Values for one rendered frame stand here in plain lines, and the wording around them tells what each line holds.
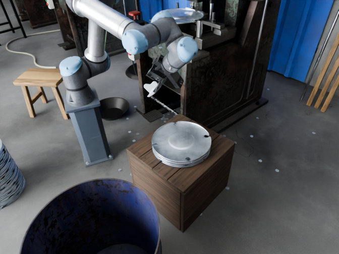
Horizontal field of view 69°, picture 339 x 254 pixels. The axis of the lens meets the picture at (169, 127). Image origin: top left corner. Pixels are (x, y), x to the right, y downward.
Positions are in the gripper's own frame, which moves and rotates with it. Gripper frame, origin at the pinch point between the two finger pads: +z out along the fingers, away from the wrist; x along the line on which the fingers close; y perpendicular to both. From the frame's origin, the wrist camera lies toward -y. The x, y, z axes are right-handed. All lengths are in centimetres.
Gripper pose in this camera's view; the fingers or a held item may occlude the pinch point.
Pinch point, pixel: (155, 84)
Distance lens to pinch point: 117.5
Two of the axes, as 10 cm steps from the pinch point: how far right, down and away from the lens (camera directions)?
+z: -4.4, 1.9, 8.8
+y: -8.3, -4.6, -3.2
